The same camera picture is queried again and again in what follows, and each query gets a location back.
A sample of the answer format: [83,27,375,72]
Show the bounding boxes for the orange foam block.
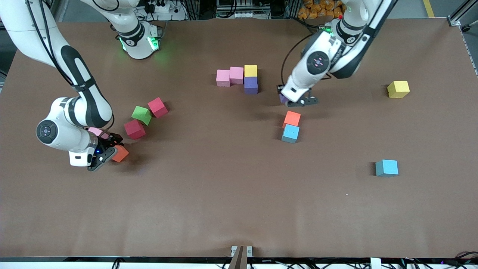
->
[111,145,130,163]
[283,111,301,128]

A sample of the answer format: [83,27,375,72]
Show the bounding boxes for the pink foam block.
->
[216,69,231,87]
[88,127,109,140]
[230,67,245,85]

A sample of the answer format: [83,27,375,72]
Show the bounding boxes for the red foam block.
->
[148,97,168,118]
[124,120,146,140]

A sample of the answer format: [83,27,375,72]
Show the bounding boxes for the green foam block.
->
[131,106,152,126]

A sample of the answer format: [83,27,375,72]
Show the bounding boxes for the blue foam block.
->
[375,160,399,177]
[281,124,300,144]

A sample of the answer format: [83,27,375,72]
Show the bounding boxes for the black electronics rack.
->
[216,0,275,19]

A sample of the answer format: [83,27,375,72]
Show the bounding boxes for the bag of orange items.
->
[299,0,346,19]

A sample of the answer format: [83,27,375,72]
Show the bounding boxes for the large table cover mat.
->
[0,18,478,259]

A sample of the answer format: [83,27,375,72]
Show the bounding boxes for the white power strip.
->
[148,0,173,13]

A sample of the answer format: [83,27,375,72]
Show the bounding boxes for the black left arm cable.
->
[281,34,318,85]

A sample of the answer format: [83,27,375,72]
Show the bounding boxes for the metal clamp bracket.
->
[229,245,253,269]

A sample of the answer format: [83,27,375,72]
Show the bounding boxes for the aluminium frame profile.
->
[447,0,478,27]

